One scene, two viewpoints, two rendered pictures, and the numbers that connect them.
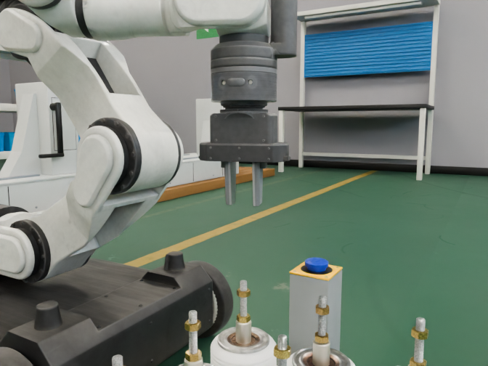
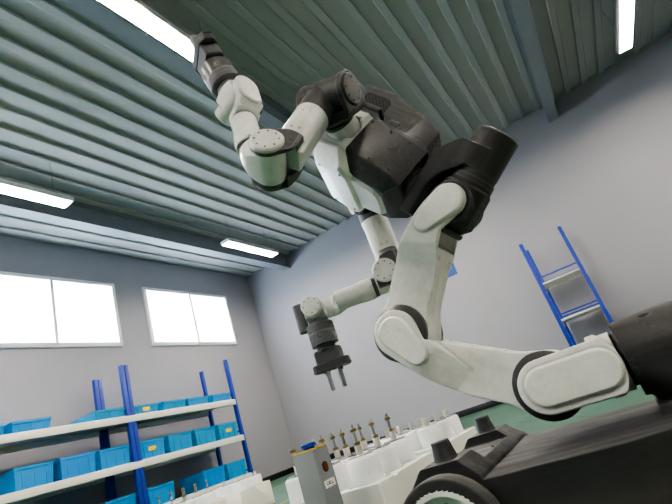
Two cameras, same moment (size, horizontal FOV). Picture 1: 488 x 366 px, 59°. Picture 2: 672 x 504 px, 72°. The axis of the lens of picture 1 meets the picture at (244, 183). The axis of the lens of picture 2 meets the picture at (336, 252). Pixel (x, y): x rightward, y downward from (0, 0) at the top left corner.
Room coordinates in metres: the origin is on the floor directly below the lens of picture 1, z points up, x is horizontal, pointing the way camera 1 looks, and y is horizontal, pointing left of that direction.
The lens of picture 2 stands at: (2.07, 0.02, 0.32)
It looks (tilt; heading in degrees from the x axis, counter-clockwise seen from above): 21 degrees up; 176
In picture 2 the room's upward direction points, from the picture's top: 19 degrees counter-clockwise
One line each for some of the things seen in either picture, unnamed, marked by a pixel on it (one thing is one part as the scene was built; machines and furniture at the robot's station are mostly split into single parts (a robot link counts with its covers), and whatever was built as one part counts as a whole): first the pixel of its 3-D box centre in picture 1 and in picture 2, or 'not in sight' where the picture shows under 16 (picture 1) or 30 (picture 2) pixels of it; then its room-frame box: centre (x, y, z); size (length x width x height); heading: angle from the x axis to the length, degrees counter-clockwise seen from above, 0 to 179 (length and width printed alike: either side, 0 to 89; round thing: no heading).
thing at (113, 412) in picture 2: not in sight; (97, 419); (-3.64, -2.89, 1.37); 0.50 x 0.38 x 0.11; 61
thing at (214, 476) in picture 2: not in sight; (203, 480); (-4.82, -2.21, 0.36); 0.50 x 0.38 x 0.21; 59
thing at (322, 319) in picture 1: (322, 324); not in sight; (0.53, -0.10, 0.30); 0.01 x 0.01 x 0.08
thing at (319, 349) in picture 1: (321, 353); not in sight; (0.53, -0.10, 0.26); 0.02 x 0.02 x 0.03
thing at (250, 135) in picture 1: (244, 115); (327, 350); (0.59, 0.00, 0.57); 0.13 x 0.10 x 0.12; 77
